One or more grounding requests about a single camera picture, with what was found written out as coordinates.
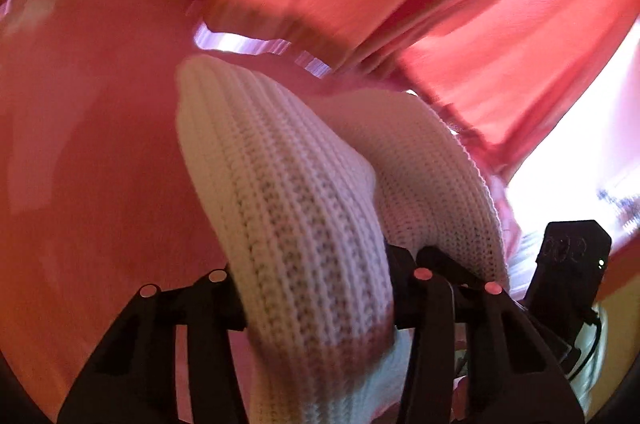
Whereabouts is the white knitted sweater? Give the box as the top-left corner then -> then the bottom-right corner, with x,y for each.
176,56 -> 509,423

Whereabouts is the pink bow-print bed blanket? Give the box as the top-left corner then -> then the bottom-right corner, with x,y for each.
0,0 -> 524,424

